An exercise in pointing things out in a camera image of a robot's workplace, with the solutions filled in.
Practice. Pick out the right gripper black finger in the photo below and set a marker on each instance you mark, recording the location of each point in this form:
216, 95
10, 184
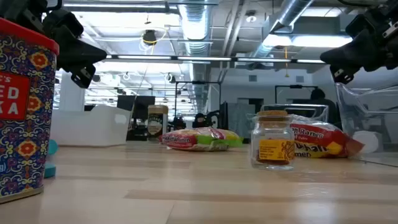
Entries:
348, 54
341, 74

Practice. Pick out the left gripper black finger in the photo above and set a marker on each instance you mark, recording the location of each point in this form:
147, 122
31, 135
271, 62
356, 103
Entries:
83, 76
77, 49

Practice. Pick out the red yellow ramen packet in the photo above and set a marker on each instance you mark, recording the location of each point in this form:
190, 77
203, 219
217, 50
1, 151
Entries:
320, 137

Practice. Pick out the brown-lid mustard jar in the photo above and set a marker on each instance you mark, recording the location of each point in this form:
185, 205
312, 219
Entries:
157, 124

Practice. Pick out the pink green ramen packet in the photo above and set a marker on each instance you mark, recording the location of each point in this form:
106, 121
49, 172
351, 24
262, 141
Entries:
199, 140

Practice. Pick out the white pillar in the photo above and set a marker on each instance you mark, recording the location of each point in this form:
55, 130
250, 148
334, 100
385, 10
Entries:
72, 93

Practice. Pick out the person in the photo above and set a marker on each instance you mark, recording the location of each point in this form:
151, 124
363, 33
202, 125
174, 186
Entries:
199, 121
318, 99

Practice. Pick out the large clear plastic bin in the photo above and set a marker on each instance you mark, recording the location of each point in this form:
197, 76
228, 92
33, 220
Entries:
345, 109

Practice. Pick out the white plastic bin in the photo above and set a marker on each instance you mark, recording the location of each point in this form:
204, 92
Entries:
90, 127

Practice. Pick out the black monitor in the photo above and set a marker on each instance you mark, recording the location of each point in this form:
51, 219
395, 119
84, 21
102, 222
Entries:
143, 107

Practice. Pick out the patterned red-lid spice tin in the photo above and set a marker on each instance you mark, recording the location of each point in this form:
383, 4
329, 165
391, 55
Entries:
25, 140

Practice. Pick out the small cork-lid glass jar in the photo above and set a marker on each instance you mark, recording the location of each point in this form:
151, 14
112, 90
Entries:
272, 155

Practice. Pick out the LED light bar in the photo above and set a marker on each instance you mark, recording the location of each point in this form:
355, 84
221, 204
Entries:
202, 58

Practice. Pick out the slanted silver ventilation duct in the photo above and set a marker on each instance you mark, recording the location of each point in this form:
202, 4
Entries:
292, 12

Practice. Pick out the black rig camera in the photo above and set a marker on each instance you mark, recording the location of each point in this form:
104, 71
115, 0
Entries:
149, 37

